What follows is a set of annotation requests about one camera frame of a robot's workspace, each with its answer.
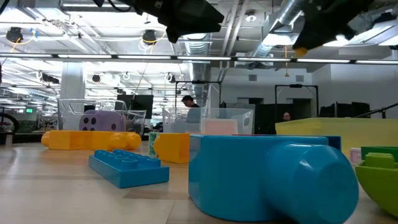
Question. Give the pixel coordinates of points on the lime green toy brick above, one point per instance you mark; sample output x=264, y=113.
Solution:
x=377, y=183

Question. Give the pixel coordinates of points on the black aluminium rig frame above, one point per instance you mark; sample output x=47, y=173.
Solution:
x=377, y=111

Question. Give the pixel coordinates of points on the person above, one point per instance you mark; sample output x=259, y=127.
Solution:
x=188, y=101
x=286, y=116

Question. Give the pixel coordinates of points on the long light strip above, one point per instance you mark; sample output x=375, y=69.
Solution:
x=202, y=58

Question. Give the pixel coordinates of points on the small clear plastic bin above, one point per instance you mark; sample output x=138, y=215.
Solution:
x=245, y=119

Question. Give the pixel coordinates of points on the black workstation frame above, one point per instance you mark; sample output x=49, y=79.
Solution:
x=199, y=82
x=295, y=86

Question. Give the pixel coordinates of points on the purple plush die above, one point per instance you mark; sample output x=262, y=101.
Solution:
x=102, y=121

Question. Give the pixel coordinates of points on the large blue toy brick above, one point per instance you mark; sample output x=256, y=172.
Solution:
x=334, y=142

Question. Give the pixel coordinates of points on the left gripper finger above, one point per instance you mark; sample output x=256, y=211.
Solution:
x=192, y=18

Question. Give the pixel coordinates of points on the black monitor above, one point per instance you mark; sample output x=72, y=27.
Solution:
x=136, y=105

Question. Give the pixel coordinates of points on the large clear plastic bin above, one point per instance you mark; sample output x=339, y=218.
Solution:
x=71, y=115

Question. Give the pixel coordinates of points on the flat blue toy brick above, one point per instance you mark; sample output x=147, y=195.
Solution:
x=130, y=169

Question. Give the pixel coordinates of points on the large yellow toy brick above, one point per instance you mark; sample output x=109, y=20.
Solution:
x=172, y=147
x=77, y=140

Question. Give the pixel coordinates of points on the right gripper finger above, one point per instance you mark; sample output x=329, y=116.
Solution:
x=323, y=29

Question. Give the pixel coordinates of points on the black overhead camera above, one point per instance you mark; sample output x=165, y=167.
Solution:
x=149, y=36
x=14, y=34

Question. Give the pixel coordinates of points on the yellow plastic bin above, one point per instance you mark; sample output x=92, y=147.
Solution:
x=357, y=133

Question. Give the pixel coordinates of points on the small dark green brick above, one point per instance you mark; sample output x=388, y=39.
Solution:
x=381, y=150

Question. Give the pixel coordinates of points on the blue single-stud toy block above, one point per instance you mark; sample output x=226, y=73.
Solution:
x=248, y=177

